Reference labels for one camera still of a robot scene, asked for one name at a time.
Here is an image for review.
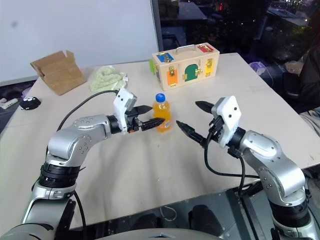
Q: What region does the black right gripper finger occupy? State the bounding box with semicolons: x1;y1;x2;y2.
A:
175;120;209;148
195;100;214;115

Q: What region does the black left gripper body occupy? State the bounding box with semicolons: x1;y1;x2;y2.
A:
124;106;144;134

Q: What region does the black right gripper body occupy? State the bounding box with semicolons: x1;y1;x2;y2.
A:
206;114;226;145

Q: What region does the orange soda bottle blue cap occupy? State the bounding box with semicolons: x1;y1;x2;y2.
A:
152;92;174;134

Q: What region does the wooden lock box toy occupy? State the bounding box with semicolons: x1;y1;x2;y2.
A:
149;44;221;92

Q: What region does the light green knitted cloth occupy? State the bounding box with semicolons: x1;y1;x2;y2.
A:
89;65;129;93

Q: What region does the brown cardboard box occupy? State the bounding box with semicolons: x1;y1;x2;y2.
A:
29;49;88;97

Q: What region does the light grey cloth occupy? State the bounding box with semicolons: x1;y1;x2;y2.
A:
299;106;320;139

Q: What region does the black plush toy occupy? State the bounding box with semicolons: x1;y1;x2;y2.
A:
19;96;42;111

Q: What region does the white remote control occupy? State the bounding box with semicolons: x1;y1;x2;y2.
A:
0;97;19;109

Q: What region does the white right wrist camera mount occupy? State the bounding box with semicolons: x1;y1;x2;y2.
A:
211;95;243;149

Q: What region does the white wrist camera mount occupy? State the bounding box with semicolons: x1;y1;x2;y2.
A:
211;95;243;149
112;87;138;135

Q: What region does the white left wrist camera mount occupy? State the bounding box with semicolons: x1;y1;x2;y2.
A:
112;87;138;135

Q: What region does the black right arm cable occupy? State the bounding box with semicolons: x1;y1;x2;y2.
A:
203;132;261;200

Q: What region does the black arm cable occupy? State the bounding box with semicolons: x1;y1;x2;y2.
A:
56;90;119;132
203;132;261;200

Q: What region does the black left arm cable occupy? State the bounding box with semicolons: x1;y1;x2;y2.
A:
56;90;119;132

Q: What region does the dark window frame post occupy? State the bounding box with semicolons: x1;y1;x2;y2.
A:
150;0;165;61

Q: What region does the white cord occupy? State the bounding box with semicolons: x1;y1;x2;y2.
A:
159;205;177;222

